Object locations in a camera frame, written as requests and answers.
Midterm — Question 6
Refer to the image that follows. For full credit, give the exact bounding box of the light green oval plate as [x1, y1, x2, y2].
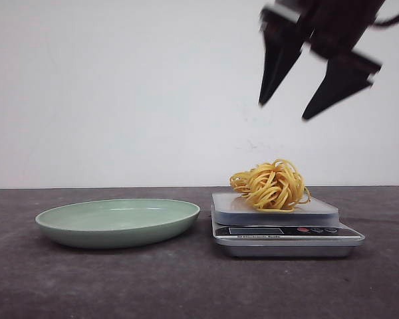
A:
[35, 198, 200, 249]

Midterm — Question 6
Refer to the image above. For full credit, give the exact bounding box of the silver digital kitchen scale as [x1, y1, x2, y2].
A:
[211, 193, 365, 257]

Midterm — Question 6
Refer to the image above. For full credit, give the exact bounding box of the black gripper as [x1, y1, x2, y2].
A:
[259, 1, 383, 120]

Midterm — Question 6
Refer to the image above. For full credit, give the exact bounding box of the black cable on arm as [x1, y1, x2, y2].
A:
[368, 5, 399, 29]

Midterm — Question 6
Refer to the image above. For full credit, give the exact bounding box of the yellow vermicelli noodle bundle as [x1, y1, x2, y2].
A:
[229, 159, 312, 213]

